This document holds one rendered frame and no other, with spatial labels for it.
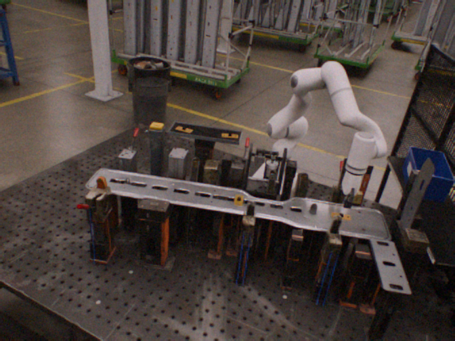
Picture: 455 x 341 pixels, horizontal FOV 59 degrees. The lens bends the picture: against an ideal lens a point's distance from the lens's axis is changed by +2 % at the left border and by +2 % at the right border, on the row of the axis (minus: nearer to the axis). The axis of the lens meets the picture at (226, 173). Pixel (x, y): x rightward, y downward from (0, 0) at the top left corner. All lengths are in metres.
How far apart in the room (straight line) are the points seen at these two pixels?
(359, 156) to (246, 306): 0.78
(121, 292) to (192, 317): 0.33
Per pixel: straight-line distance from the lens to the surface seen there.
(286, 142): 2.27
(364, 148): 1.66
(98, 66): 5.62
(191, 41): 6.22
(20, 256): 2.07
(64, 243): 2.09
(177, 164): 1.93
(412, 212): 1.86
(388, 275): 1.66
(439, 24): 8.44
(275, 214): 1.78
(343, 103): 1.72
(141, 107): 4.73
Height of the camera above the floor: 2.04
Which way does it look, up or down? 31 degrees down
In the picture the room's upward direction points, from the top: 6 degrees clockwise
